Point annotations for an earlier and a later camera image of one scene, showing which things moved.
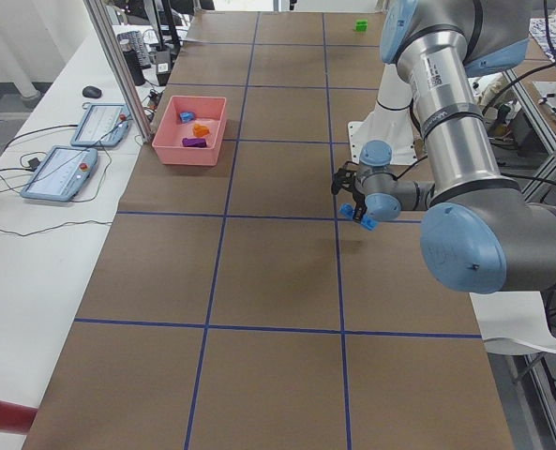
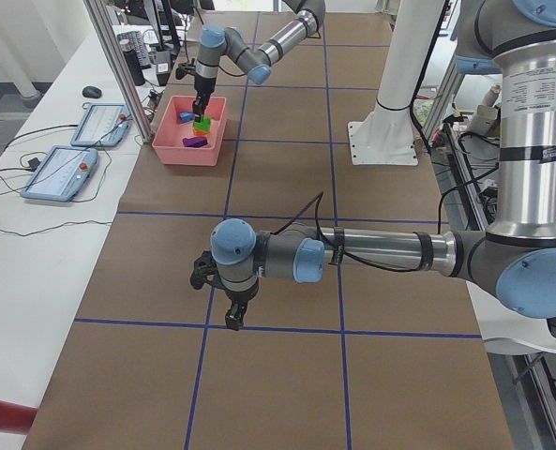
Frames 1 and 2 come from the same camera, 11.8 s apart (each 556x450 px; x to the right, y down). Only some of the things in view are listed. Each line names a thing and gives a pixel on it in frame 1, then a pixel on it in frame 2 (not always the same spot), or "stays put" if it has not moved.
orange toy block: [200, 130] stays put
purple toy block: [199, 142] stays put
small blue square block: [187, 116] stays put
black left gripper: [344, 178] -> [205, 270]
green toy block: [361, 24] -> [204, 125]
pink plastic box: [169, 131] stays put
